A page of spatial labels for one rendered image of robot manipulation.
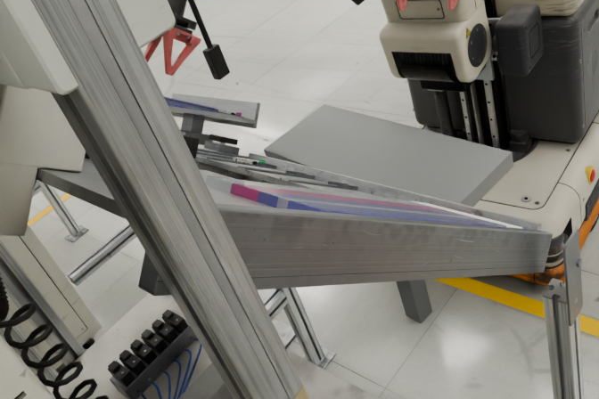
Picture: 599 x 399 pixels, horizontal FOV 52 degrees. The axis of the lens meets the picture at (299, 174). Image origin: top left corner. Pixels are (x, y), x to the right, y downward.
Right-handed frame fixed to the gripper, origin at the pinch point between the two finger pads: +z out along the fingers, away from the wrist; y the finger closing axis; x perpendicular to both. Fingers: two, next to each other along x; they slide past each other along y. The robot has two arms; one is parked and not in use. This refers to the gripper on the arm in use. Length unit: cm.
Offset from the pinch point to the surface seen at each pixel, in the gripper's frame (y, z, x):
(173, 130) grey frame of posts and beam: 65, 10, -39
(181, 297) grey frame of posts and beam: 62, 21, -34
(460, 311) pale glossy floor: 14, 41, 108
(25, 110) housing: 41, 11, -37
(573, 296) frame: 64, 20, 39
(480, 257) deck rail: 60, 17, 13
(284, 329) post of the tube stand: -30, 62, 85
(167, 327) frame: 7.9, 44.0, 9.3
